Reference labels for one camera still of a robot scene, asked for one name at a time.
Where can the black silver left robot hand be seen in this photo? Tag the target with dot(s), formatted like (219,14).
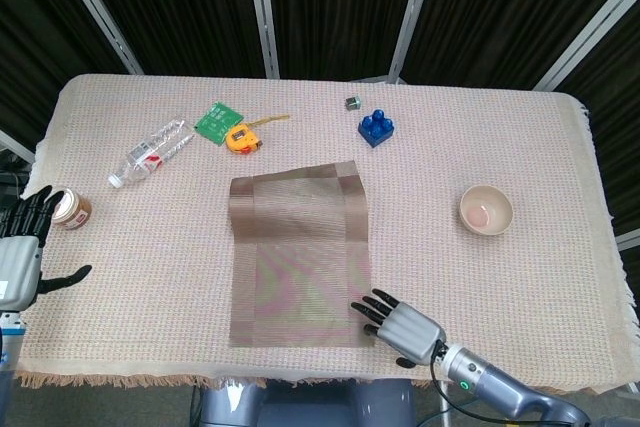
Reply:
(17,272)

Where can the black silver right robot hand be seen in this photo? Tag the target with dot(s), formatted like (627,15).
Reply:
(412,332)

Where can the brown woven placemat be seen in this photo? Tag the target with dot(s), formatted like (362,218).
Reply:
(300,267)

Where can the beige bowl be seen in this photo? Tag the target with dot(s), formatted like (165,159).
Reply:
(487,212)

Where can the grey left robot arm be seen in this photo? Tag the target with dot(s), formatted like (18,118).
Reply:
(9,337)

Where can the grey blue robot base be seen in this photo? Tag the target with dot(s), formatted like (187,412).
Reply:
(300,407)

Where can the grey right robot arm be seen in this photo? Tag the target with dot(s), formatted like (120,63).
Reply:
(500,387)

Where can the white table leg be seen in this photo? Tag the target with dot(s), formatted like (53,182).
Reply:
(443,399)

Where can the clear jar with brown contents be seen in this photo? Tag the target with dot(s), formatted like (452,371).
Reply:
(75,212)

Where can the clear plastic water bottle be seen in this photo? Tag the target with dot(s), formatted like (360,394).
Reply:
(145,157)

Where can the beige waffle tablecloth with fringe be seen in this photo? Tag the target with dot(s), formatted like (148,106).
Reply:
(450,147)

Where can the blue toy building block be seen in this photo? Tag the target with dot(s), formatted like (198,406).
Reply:
(375,132)

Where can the small grey green cube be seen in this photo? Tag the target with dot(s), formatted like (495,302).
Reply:
(352,103)

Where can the green circuit board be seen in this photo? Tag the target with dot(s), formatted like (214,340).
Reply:
(215,119)

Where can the yellow tape measure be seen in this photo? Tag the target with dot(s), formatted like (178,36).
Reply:
(240,139)

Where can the white aluminium screen post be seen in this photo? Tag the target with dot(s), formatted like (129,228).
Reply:
(17,147)
(630,242)
(95,12)
(585,39)
(262,12)
(414,12)

